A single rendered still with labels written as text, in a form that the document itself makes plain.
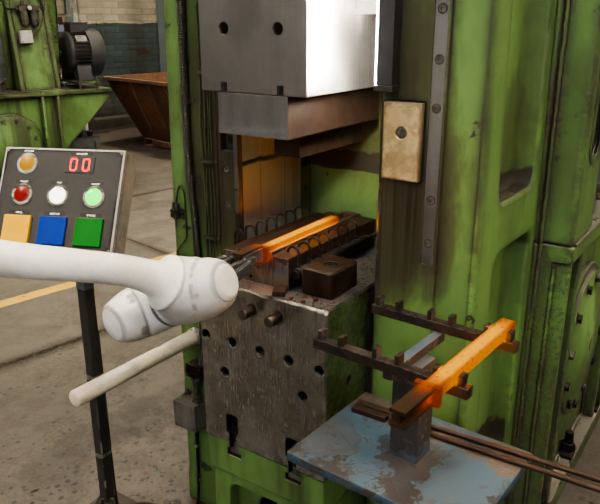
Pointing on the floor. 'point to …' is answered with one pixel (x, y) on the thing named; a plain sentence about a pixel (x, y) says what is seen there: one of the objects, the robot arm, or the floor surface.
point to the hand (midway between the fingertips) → (249, 257)
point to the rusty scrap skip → (145, 104)
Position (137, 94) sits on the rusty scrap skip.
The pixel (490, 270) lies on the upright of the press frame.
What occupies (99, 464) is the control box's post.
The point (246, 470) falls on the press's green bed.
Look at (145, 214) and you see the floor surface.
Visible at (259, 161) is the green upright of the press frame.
